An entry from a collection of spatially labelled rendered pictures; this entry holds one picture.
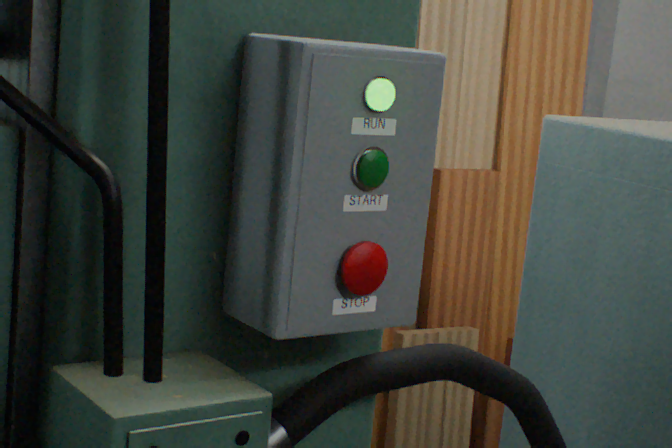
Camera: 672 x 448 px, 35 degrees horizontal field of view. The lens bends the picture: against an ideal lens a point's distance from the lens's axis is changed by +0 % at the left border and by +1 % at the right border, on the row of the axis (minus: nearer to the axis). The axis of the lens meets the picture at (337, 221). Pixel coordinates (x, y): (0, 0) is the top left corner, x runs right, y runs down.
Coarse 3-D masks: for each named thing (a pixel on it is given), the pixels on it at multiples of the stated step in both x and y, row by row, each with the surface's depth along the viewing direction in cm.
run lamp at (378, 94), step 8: (368, 80) 57; (376, 80) 57; (384, 80) 57; (368, 88) 57; (376, 88) 57; (384, 88) 57; (392, 88) 57; (368, 96) 57; (376, 96) 57; (384, 96) 57; (392, 96) 57; (368, 104) 57; (376, 104) 57; (384, 104) 57; (376, 112) 57
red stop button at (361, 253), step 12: (348, 252) 58; (360, 252) 58; (372, 252) 58; (384, 252) 59; (348, 264) 58; (360, 264) 58; (372, 264) 58; (384, 264) 59; (348, 276) 58; (360, 276) 58; (372, 276) 58; (384, 276) 59; (348, 288) 58; (360, 288) 58; (372, 288) 59
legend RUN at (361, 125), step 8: (360, 120) 57; (368, 120) 57; (376, 120) 58; (384, 120) 58; (392, 120) 58; (352, 128) 57; (360, 128) 57; (368, 128) 58; (376, 128) 58; (384, 128) 58; (392, 128) 59
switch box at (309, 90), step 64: (256, 64) 58; (320, 64) 55; (384, 64) 57; (256, 128) 58; (320, 128) 56; (256, 192) 58; (320, 192) 57; (384, 192) 59; (256, 256) 58; (320, 256) 57; (256, 320) 58; (320, 320) 58; (384, 320) 61
